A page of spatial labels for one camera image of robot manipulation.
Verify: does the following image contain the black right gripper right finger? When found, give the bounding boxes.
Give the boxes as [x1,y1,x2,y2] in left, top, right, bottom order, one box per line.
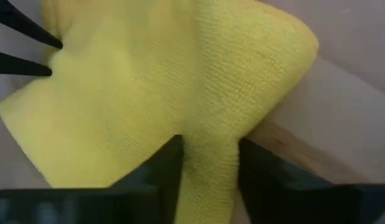
[238,138,385,224]

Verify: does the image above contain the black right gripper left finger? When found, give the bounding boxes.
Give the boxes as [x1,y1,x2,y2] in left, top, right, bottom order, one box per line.
[0,134,184,224]

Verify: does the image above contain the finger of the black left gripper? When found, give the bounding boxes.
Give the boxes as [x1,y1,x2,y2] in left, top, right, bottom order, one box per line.
[0,49,53,77]
[0,0,64,50]

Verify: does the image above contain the yellow microfiber towel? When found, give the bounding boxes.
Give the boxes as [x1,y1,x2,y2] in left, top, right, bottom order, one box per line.
[0,0,320,224]

